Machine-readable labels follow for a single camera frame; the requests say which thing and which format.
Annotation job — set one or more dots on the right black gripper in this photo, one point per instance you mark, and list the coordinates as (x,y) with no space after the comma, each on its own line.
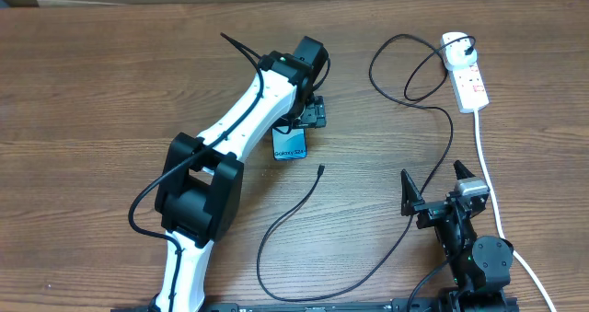
(432,211)

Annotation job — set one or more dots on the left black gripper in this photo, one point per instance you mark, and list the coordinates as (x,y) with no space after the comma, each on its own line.
(312,114)

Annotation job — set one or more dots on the blue-screen Samsung smartphone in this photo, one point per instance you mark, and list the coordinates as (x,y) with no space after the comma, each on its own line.
(288,146)

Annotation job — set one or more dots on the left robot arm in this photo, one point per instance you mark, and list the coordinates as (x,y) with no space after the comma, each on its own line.
(199,194)

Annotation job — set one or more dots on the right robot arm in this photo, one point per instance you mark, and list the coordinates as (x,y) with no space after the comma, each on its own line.
(480,265)

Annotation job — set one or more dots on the white power extension strip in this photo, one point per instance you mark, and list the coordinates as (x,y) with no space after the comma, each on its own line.
(470,92)

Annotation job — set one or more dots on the white USB wall charger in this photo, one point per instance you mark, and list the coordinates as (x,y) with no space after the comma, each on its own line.
(458,50)

